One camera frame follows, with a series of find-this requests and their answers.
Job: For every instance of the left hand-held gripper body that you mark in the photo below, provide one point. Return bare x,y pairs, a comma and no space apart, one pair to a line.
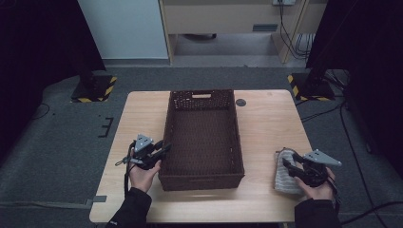
144,156

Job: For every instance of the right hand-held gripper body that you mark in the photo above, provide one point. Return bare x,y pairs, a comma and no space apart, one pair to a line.
316,175

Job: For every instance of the grey striped cloth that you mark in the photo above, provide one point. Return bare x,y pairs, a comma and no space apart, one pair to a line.
283,183

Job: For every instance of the brown woven basket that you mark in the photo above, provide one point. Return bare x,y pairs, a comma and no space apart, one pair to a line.
201,142

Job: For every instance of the person's right hand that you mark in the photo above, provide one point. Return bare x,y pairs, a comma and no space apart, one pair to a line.
318,192

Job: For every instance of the person's left hand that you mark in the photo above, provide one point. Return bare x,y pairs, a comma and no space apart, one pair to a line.
144,179

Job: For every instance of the grey floor tape piece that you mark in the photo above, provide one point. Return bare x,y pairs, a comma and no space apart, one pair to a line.
99,199

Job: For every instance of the black yellow-striped stand base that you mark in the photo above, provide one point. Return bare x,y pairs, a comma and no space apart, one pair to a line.
312,90
95,91

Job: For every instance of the black round table grommet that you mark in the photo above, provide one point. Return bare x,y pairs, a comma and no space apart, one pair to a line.
240,102

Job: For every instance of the black curtain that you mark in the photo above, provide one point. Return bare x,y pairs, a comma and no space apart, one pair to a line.
367,63
38,63

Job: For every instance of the pale partition panel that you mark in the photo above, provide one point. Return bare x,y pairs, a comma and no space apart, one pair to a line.
123,28

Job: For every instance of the beige wooden cabinet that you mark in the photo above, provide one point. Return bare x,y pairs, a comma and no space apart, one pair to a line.
218,19

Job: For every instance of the white power strip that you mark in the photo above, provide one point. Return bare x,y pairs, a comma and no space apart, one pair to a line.
283,2

